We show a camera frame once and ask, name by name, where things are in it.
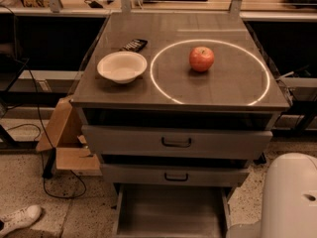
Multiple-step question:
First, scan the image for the grey bottom drawer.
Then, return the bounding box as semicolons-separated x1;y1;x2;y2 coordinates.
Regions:
113;184;230;238

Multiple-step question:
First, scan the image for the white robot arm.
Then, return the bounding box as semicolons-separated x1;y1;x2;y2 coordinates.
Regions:
226;153;317;238

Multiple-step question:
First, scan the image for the wooden workbench in background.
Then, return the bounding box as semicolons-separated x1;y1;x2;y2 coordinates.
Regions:
0;0;317;22

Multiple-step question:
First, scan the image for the white sneaker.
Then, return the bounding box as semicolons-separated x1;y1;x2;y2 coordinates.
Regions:
0;205;42;238

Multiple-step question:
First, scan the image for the grey middle drawer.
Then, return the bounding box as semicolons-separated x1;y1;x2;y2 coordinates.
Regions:
100;164;249;187

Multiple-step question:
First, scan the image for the black floor cable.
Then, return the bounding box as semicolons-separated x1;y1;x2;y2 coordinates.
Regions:
0;3;88;200

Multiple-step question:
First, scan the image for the brown cardboard box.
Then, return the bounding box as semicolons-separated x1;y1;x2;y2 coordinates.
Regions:
36;97;101;179

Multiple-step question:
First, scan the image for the grey drawer cabinet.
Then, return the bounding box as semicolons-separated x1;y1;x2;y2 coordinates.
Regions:
70;11;291;196

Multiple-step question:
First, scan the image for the red apple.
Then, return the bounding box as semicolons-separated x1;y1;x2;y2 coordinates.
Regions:
189;47;215;72

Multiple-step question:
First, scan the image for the grey drawer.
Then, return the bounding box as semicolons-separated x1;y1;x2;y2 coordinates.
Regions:
100;164;249;187
82;125;272;160
113;184;230;238

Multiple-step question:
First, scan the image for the white bowl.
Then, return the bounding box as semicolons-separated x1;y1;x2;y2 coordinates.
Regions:
97;52;148;84

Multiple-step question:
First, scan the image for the grey top drawer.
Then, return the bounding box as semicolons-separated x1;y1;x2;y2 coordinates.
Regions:
82;125;272;160

